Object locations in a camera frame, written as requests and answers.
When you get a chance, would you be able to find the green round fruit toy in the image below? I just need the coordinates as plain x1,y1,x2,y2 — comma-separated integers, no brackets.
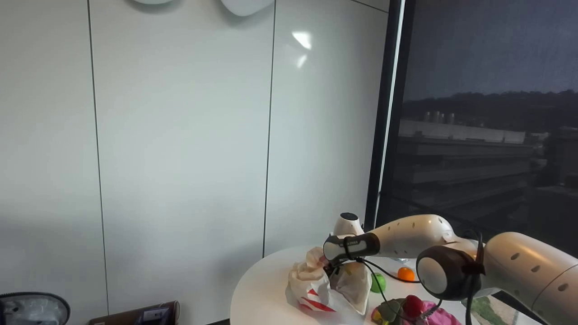
370,273,386,293

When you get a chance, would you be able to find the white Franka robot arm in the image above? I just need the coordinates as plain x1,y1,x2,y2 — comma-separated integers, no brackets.
323,213,578,325

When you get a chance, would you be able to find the orange round fruit toy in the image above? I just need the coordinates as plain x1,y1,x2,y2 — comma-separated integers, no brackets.
397,268,417,282

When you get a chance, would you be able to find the pink crumpled cloth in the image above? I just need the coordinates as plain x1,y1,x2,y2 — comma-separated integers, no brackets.
398,302,460,325

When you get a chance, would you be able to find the white red plastic bag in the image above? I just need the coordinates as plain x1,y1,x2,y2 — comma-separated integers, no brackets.
285,248,371,316

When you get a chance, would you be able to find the red round fruit toy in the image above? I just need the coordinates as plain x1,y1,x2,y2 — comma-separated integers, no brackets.
402,295,424,320

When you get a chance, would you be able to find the dark round bin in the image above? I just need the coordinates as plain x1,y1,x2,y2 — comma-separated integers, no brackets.
0,293,70,325

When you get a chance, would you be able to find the dark framed board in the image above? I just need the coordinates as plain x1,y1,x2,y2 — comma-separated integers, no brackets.
88,302,178,325

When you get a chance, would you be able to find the green plush toy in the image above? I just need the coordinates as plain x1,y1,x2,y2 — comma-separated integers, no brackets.
370,300,402,325

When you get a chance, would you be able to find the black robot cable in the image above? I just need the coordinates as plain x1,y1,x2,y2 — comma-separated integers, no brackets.
341,257,420,304

